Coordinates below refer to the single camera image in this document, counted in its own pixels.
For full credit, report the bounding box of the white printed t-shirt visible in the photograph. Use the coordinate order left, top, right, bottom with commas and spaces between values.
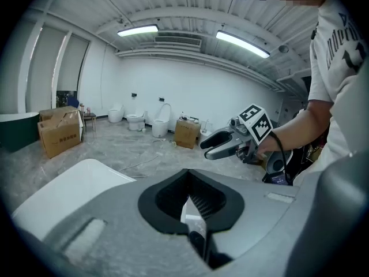
292, 0, 369, 186

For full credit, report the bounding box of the white floor cable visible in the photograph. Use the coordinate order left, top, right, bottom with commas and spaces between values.
118, 138, 165, 173

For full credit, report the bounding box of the long ceiling light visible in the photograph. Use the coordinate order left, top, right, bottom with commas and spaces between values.
116, 24, 160, 38
216, 29, 271, 59

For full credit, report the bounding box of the open cardboard box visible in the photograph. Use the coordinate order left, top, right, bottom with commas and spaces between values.
37, 110, 85, 159

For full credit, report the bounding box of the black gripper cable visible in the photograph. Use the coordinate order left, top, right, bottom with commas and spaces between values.
270, 131, 291, 184

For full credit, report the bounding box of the person's right forearm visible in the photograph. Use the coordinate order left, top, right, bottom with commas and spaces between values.
270, 98, 337, 155

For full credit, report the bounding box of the small white toilet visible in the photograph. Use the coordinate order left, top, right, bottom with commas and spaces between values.
199, 119, 213, 136

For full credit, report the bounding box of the person's right hand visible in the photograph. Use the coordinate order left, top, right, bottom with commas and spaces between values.
255, 135, 283, 160

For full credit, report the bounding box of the flat cardboard box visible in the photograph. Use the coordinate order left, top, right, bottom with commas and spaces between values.
38, 105, 80, 123

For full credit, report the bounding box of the ceiling air vent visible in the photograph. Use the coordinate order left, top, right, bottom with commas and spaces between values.
154, 35, 202, 50

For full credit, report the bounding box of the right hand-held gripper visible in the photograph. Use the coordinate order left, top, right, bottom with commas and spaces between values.
199, 103, 273, 164

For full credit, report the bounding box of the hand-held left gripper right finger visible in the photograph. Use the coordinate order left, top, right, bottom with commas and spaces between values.
189, 168, 302, 271

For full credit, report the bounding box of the closed cardboard box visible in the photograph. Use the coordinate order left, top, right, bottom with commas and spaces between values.
174, 119, 201, 150

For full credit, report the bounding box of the egg-shaped white toilet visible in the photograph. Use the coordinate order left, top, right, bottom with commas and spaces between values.
108, 103, 125, 123

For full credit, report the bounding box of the white toilet with raised seat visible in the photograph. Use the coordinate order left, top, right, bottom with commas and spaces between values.
152, 103, 172, 138

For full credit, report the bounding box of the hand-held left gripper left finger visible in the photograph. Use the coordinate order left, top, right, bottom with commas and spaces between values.
43, 168, 213, 277

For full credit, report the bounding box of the dark green bathtub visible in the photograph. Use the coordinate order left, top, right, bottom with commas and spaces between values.
0, 111, 40, 153

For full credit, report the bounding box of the white roller blind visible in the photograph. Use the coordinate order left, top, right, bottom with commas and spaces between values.
56, 34, 89, 92
26, 26, 67, 114

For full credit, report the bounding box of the low white toilet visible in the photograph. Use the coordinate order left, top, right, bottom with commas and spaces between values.
126, 110, 146, 132

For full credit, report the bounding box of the wooden stool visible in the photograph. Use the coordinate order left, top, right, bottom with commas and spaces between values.
82, 111, 98, 133

